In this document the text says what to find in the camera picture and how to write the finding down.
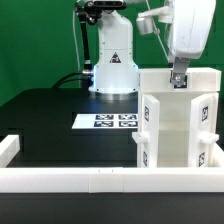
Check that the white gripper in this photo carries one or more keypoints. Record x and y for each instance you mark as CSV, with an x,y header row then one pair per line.
x,y
187,32

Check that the small white tagged box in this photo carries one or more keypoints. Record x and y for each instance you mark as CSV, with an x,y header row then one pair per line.
x,y
163,80

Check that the white cabinet door panel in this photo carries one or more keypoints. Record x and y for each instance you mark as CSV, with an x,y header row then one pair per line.
x,y
202,130
146,137

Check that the white cabinet body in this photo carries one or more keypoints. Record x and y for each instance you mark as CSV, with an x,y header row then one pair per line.
x,y
174,122

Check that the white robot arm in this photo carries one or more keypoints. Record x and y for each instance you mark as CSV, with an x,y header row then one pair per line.
x,y
116,72

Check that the white U-shaped fence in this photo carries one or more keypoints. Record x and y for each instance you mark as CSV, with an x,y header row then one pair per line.
x,y
100,180

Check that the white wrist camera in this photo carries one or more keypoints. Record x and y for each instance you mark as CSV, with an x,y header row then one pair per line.
x,y
145,20

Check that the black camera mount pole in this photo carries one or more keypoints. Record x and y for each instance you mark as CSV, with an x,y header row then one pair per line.
x,y
87,14

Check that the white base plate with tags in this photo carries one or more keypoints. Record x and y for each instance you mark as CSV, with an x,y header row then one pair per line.
x,y
105,121

